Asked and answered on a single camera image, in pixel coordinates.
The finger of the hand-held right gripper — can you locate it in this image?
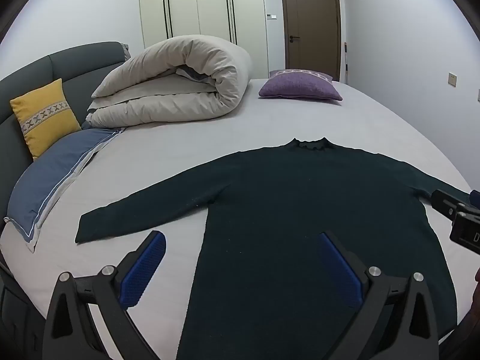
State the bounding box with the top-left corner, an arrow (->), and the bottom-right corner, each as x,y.
430,189 -> 467,219

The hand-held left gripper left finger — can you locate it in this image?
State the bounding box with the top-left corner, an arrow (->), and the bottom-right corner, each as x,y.
42,230 -> 167,360

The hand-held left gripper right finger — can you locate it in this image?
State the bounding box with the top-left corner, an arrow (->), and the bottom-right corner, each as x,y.
319,231 -> 440,360

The dark green sweater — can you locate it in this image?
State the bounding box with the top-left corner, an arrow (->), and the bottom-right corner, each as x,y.
75,137 -> 474,360

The blue pillow with white edge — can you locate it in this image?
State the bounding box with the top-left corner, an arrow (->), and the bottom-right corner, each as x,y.
4,127 -> 126,254

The yellow pillow with patterned band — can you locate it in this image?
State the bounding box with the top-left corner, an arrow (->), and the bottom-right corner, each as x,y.
10,79 -> 82,161

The purple pillow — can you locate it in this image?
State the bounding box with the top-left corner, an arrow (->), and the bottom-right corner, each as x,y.
259,69 -> 343,102

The rolled beige duvet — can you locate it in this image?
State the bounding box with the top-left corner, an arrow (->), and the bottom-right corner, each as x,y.
87,35 -> 253,128

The grey upholstered headboard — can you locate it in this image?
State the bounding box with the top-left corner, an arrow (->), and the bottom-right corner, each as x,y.
0,41 -> 131,229

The brown door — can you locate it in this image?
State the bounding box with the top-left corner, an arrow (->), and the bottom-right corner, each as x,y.
279,0 -> 342,82

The cream wardrobe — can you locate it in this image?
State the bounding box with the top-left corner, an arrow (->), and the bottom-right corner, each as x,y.
138,0 -> 270,79

